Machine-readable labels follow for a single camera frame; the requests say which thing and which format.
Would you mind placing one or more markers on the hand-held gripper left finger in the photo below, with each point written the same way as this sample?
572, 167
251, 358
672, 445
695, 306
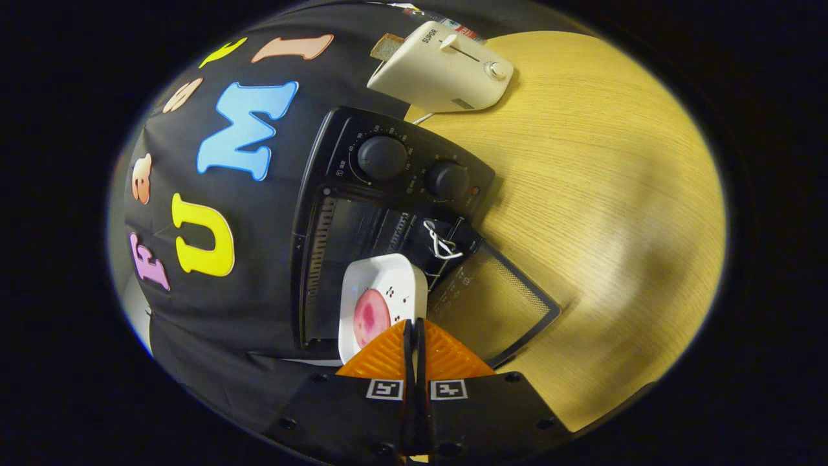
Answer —
349, 414

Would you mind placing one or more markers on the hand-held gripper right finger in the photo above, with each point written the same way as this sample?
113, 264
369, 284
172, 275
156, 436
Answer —
485, 414

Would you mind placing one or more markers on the pink ham slice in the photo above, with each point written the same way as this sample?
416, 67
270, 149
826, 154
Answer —
370, 317

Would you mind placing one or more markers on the white square plate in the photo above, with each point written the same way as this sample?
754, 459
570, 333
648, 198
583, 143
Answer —
401, 278

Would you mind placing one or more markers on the black toaster oven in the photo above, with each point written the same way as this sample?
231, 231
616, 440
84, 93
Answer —
336, 149

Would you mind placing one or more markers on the white pop-up toaster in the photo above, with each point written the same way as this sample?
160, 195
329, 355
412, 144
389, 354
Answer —
440, 74

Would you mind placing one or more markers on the black backdrop cloth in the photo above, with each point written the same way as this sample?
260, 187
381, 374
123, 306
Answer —
259, 310

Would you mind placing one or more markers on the brown bread slice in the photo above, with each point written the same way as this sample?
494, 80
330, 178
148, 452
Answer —
387, 46

